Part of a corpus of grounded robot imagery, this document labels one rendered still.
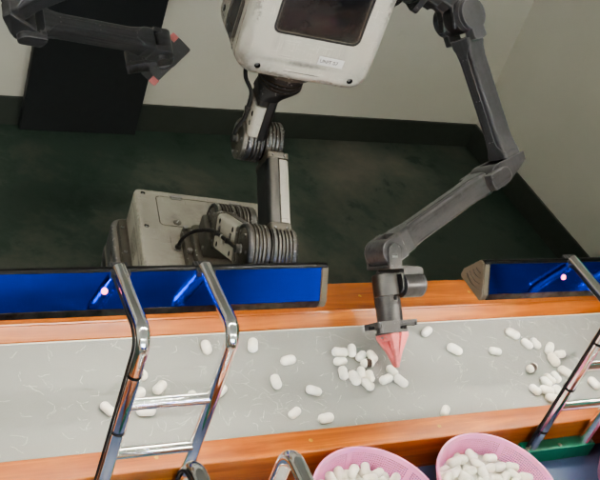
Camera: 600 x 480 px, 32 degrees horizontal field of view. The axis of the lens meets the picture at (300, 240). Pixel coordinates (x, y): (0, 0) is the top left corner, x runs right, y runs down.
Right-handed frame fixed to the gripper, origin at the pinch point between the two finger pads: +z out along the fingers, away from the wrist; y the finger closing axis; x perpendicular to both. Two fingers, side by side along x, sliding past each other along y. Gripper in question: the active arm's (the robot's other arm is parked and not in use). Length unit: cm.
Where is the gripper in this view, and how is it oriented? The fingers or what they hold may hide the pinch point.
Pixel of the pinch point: (395, 363)
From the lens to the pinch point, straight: 231.5
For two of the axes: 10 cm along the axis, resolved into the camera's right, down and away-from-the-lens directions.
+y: 8.8, -0.3, 4.7
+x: -4.5, 2.0, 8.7
